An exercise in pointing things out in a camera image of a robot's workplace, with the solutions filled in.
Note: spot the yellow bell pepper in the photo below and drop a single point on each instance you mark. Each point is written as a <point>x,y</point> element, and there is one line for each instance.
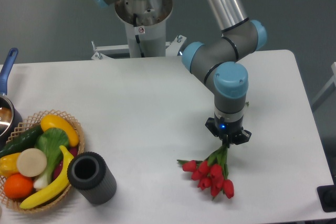
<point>8,165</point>

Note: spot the dark grey ribbed vase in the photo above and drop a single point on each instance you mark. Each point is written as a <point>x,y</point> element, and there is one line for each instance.
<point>89,174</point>

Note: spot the orange fruit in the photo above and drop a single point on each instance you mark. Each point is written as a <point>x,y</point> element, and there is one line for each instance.
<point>18,186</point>

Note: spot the woven wicker basket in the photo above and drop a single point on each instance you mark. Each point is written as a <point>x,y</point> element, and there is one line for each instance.
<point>23,126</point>

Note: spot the black device at edge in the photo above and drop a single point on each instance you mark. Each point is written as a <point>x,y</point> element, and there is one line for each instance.
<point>327,197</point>

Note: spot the green cucumber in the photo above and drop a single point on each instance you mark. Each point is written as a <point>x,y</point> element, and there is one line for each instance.
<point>23,141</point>

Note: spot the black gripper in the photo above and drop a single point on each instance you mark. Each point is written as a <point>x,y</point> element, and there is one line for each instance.
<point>228,132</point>

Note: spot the white frame at right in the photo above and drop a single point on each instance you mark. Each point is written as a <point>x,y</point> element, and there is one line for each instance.
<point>324,92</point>

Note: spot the green bok choy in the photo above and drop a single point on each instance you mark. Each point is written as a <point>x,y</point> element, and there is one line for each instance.
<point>49,143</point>

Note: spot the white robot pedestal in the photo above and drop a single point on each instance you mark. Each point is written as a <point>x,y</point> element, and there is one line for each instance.
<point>145,27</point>

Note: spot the red tulip bouquet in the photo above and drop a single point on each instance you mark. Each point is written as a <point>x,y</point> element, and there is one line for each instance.
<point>212,172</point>

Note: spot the beige round disc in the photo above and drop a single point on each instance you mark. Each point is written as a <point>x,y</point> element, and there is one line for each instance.
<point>31,162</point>

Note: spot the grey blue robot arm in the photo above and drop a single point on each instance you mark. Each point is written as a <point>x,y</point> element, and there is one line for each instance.
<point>216,66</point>

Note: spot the blue handled saucepan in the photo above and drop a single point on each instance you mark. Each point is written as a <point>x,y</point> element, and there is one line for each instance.
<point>10,117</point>

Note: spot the yellow banana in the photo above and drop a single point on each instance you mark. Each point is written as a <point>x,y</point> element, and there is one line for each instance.
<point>54,188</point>

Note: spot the red purple vegetable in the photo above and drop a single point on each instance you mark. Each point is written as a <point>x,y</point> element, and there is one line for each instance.
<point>58,169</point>

